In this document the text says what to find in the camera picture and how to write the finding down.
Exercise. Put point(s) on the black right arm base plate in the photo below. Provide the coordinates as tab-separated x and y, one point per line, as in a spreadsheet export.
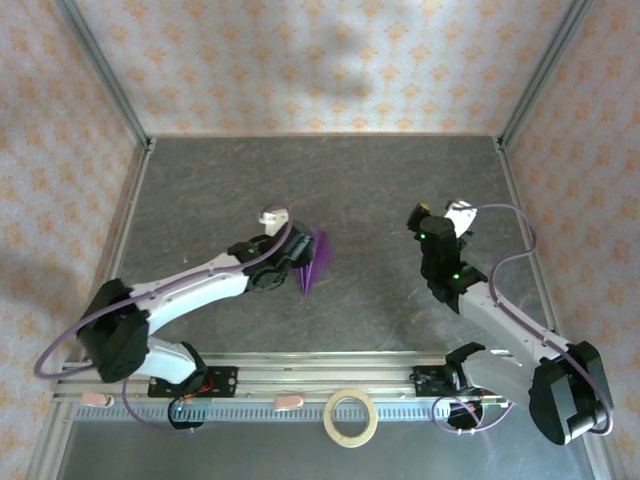
425	382

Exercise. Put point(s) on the aluminium mounting rail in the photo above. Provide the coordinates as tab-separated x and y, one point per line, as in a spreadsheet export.
325	375

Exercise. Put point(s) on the grey metal shelf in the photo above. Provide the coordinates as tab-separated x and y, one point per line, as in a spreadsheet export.
250	450

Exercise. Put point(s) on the pink clip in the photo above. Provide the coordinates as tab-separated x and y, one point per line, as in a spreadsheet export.
288	401
95	398

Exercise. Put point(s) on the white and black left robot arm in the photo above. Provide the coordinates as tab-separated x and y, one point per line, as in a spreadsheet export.
190	295

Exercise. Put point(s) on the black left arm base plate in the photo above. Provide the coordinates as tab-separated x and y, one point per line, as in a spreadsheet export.
225	380

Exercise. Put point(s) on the aluminium frame post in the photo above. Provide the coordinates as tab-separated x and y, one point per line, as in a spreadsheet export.
100	65
545	65

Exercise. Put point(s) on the aluminium table side rail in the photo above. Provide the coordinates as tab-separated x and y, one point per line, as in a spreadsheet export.
525	225
120	240

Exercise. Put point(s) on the aluminium frame leg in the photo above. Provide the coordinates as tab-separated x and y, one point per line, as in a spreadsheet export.
595	450
50	445

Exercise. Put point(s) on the beige tape roll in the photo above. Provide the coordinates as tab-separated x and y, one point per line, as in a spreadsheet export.
327	417

